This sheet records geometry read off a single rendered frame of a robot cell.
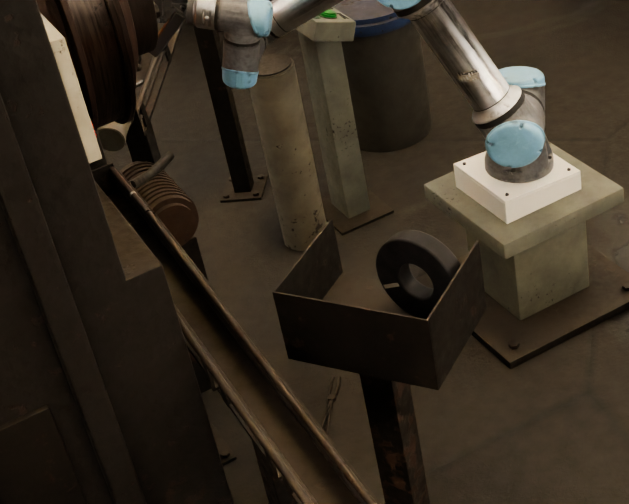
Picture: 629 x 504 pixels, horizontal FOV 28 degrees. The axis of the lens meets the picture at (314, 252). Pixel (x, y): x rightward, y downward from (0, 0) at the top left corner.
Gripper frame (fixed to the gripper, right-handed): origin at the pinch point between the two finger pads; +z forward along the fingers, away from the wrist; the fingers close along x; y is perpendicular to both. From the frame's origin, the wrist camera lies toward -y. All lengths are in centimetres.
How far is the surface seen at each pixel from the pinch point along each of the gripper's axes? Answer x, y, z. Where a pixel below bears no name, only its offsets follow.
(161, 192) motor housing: 17.2, -32.0, -17.2
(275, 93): -33, -34, -34
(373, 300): 67, -13, -64
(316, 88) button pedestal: -49, -40, -42
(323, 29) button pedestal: -39, -19, -43
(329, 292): 65, -14, -56
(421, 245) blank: 72, 4, -70
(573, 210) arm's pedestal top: 1, -33, -104
